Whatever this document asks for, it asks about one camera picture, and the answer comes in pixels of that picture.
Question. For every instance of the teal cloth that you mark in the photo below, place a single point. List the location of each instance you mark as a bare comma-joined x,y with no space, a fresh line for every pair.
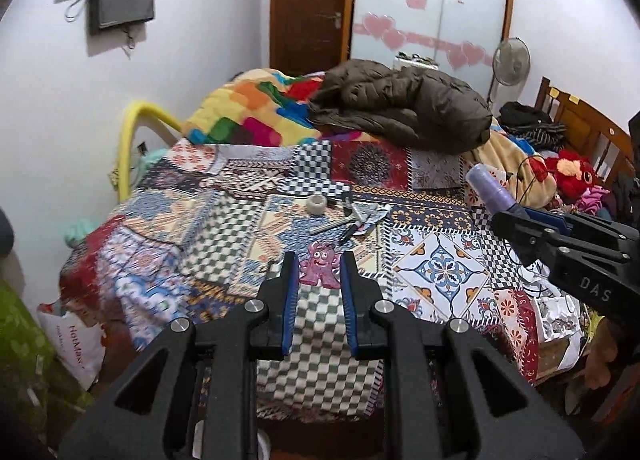
152,156
82,232

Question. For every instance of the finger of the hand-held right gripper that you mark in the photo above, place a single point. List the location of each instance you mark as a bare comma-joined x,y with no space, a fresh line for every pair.
520,235
550,221

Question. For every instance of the standing fan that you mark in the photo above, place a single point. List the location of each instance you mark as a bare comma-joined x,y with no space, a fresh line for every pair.
512,60

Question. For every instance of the pile of dark clothes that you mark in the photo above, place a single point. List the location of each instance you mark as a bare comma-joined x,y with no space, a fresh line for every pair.
525,118

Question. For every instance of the red plush toy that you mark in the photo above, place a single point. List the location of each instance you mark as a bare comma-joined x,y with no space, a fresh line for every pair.
570,175

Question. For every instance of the purple monster toy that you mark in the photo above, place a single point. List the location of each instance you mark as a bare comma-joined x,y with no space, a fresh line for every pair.
320,260

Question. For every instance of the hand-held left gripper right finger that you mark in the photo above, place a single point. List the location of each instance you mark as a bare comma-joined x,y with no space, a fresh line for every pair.
348,305

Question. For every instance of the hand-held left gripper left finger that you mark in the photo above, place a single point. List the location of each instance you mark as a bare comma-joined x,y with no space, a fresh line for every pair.
288,300

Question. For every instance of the small black monitor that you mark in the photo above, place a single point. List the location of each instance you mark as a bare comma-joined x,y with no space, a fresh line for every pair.
125,0

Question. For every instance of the purple plastic bottle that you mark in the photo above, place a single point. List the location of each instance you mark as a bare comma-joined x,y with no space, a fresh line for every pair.
482,185

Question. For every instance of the wooden headboard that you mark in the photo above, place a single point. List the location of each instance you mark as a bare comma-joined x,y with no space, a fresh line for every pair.
580,115

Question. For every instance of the brown puffer jacket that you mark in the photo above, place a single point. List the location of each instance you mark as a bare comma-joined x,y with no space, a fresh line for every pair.
410,105

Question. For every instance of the grey tape roll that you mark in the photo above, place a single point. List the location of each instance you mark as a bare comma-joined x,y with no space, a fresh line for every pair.
310,207

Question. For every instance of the white plastic bag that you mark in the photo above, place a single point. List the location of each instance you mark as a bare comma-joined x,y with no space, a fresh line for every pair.
70,340

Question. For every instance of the beige blanket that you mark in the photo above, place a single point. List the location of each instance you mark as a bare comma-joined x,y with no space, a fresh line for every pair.
500,155

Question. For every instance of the pink clothing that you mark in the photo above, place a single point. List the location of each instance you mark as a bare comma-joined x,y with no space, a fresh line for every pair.
595,197

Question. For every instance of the white waste bin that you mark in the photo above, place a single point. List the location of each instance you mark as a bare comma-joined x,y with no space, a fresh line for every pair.
264,445

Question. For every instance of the blue red packet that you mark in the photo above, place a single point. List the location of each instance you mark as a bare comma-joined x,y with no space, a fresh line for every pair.
375,217

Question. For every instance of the colourful block pattern blanket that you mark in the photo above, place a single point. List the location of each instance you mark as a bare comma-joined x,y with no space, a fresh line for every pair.
240,110

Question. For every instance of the brown wooden door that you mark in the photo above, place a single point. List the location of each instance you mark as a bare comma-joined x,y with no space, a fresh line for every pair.
310,5

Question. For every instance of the yellow padded bed rail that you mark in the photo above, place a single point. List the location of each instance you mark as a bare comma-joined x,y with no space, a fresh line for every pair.
125,140

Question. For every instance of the person's right hand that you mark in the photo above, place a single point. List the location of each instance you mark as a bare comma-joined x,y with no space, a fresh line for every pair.
600,360

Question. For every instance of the green patterned bag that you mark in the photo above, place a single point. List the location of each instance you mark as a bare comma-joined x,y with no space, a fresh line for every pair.
25,340

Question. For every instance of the white printed box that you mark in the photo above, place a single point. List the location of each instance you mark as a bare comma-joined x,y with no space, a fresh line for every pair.
557,325

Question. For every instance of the patchwork bed cover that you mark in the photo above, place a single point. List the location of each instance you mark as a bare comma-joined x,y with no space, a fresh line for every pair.
225,220

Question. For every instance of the grey cloth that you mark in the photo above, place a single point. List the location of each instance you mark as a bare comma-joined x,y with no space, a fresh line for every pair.
5,232

